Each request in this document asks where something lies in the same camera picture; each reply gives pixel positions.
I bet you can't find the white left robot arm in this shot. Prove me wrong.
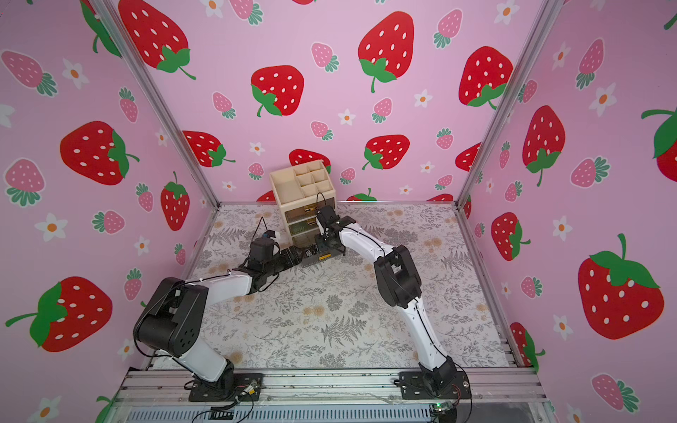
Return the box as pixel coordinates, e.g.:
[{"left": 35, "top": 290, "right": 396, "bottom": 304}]
[{"left": 133, "top": 236, "right": 304, "bottom": 402}]

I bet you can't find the aluminium corner post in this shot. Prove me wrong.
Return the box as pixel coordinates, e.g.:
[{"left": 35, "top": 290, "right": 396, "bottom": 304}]
[
  {"left": 92, "top": 0, "right": 220, "bottom": 209},
  {"left": 456, "top": 0, "right": 563, "bottom": 212}
]

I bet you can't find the aluminium corner post right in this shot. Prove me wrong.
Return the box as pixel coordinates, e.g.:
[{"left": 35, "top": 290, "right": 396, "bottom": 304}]
[{"left": 456, "top": 0, "right": 563, "bottom": 212}]

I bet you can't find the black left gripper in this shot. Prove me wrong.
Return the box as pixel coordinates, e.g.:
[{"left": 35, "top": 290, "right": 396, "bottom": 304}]
[{"left": 262, "top": 245, "right": 304, "bottom": 280}]

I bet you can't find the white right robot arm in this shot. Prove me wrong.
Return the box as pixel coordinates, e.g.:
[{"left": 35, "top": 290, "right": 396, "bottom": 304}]
[{"left": 316, "top": 206, "right": 470, "bottom": 399}]

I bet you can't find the aluminium corner post left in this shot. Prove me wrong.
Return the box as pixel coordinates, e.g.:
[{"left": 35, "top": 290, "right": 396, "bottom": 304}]
[{"left": 92, "top": 0, "right": 220, "bottom": 209}]

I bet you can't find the cream drawer organizer cabinet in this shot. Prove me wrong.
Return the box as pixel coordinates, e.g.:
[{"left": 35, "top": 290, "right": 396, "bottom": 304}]
[{"left": 270, "top": 160, "right": 336, "bottom": 250}]

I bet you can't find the clear smoky bottom drawer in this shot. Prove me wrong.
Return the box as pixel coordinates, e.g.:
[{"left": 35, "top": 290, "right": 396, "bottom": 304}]
[{"left": 301, "top": 240, "right": 345, "bottom": 267}]

